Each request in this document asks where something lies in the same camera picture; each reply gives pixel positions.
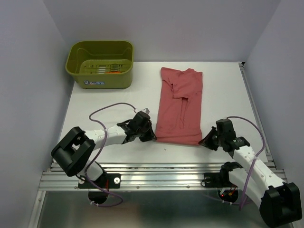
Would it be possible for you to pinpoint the red t shirt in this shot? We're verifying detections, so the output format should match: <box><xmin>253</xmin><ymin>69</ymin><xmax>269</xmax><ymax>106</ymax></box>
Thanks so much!
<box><xmin>155</xmin><ymin>67</ymin><xmax>203</xmax><ymax>146</ymax></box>

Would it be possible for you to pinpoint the olive green plastic bin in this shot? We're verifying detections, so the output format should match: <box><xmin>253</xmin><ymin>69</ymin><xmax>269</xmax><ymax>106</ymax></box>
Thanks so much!
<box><xmin>65</xmin><ymin>40</ymin><xmax>134</xmax><ymax>89</ymax></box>

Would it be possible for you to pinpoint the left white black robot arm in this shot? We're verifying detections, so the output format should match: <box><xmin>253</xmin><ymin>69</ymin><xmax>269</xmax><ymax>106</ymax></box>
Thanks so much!
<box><xmin>51</xmin><ymin>111</ymin><xmax>157</xmax><ymax>187</ymax></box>

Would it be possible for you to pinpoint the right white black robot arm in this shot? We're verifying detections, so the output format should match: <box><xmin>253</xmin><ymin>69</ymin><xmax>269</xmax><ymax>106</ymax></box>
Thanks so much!
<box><xmin>199</xmin><ymin>118</ymin><xmax>303</xmax><ymax>228</ymax></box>

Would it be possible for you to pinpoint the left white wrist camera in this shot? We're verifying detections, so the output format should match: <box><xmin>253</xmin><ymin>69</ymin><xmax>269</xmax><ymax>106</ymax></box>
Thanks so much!
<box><xmin>140</xmin><ymin>108</ymin><xmax>150</xmax><ymax>114</ymax></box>

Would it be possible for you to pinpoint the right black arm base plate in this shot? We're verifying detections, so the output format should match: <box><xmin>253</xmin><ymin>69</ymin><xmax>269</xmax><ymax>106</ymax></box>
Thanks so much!
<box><xmin>201</xmin><ymin>172</ymin><xmax>230</xmax><ymax>188</ymax></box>

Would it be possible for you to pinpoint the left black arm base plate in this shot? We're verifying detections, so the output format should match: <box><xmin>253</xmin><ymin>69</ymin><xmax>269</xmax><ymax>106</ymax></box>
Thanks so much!
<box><xmin>76</xmin><ymin>173</ymin><xmax>121</xmax><ymax>189</ymax></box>

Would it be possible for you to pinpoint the aluminium front rail frame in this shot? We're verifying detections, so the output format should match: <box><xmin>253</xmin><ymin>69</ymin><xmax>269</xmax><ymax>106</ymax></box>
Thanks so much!
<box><xmin>28</xmin><ymin>62</ymin><xmax>295</xmax><ymax>228</ymax></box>

